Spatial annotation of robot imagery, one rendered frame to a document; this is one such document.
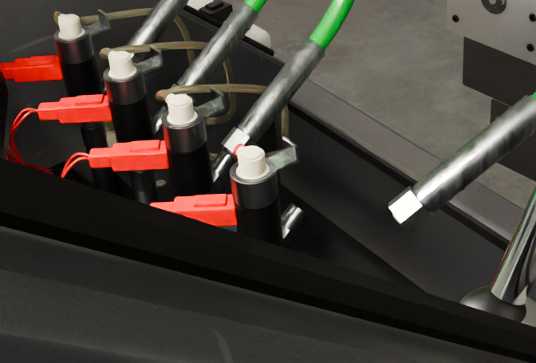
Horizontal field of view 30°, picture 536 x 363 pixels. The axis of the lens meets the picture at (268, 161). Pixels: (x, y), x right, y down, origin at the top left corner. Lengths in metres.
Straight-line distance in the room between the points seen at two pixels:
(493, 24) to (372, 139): 0.28
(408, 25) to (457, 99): 0.45
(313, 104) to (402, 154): 0.12
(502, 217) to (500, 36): 0.35
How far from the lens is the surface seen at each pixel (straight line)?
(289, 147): 0.61
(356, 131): 0.93
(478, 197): 0.85
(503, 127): 0.54
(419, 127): 2.65
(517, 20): 1.12
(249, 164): 0.59
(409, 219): 0.54
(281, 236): 0.63
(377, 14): 3.20
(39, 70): 0.80
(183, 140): 0.65
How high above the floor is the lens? 1.47
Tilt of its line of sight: 35 degrees down
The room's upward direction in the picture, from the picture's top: 6 degrees counter-clockwise
